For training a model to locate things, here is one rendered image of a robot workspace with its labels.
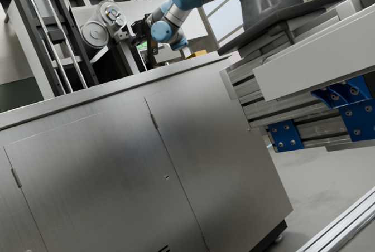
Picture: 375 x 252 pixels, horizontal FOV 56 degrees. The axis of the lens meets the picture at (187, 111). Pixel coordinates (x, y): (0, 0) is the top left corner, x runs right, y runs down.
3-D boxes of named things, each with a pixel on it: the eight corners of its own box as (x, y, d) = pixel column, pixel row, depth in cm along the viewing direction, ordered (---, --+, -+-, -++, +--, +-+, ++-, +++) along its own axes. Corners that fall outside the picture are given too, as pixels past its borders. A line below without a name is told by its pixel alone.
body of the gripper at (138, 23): (142, 24, 163) (155, 11, 154) (149, 40, 163) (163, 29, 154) (129, 26, 158) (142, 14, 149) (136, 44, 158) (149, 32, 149)
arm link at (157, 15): (171, 18, 137) (162, -2, 137) (156, 30, 145) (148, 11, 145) (185, 15, 142) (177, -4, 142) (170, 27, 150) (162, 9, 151)
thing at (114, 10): (110, 1, 160) (124, 12, 163) (108, 4, 161) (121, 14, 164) (103, 12, 156) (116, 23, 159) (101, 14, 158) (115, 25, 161)
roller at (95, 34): (89, 48, 149) (78, 22, 149) (69, 69, 169) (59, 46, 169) (113, 43, 157) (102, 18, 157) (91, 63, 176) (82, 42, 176)
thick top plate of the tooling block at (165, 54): (157, 63, 164) (152, 51, 164) (119, 88, 195) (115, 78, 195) (181, 56, 174) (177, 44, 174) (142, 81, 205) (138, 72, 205)
